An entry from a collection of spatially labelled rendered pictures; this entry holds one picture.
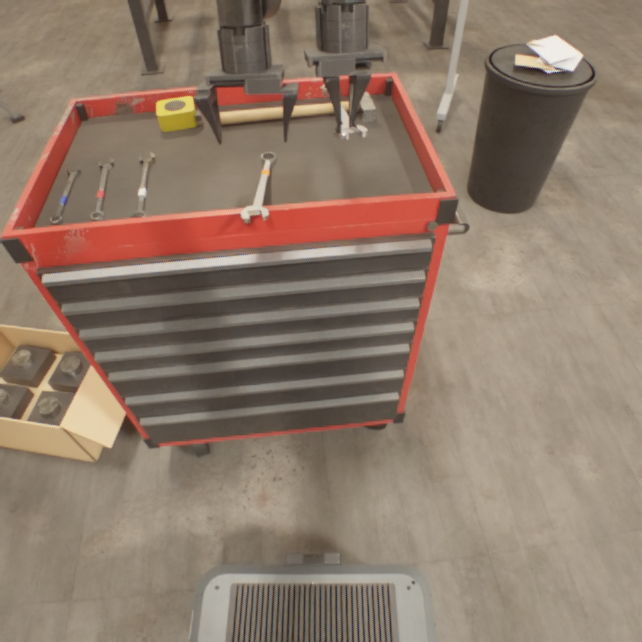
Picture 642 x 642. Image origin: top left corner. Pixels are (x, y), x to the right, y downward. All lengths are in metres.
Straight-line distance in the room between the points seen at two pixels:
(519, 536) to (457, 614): 0.28
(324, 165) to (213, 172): 0.21
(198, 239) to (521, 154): 1.66
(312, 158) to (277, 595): 0.91
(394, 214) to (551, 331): 1.26
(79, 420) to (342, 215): 1.02
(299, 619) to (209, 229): 0.82
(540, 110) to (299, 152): 1.32
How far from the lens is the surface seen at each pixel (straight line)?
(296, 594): 1.16
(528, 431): 1.68
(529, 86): 2.05
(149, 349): 1.00
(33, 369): 1.77
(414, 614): 1.16
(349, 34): 0.67
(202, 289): 0.86
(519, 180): 2.29
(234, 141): 1.02
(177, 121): 1.08
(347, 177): 0.89
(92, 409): 1.52
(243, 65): 0.69
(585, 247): 2.37
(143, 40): 3.83
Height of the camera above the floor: 1.40
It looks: 51 degrees down
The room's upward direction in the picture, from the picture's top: 2 degrees counter-clockwise
